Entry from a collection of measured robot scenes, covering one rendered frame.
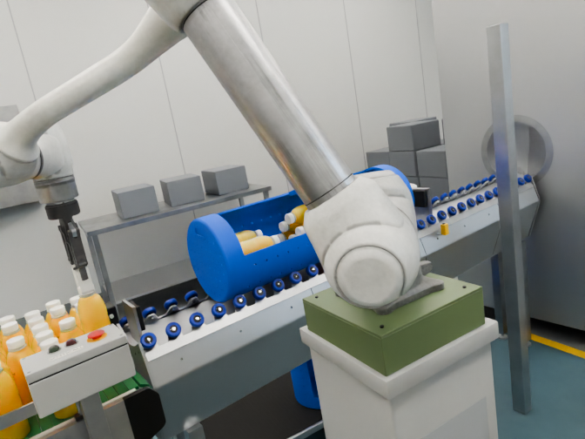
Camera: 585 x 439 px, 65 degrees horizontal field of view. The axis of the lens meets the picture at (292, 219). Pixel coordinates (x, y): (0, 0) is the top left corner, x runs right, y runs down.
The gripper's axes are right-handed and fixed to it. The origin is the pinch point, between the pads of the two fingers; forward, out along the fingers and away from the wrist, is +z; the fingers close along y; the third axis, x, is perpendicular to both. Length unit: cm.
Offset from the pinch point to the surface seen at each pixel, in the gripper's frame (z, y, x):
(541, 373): 119, -17, -193
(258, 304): 26, -1, -48
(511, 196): 16, -26, -158
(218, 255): 6.3, 0.0, -38.0
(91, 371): 13.9, -24.3, 7.1
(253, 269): 13.2, -4.1, -46.9
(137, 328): 20.5, 5.3, -10.9
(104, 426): 28.6, -21.2, 7.5
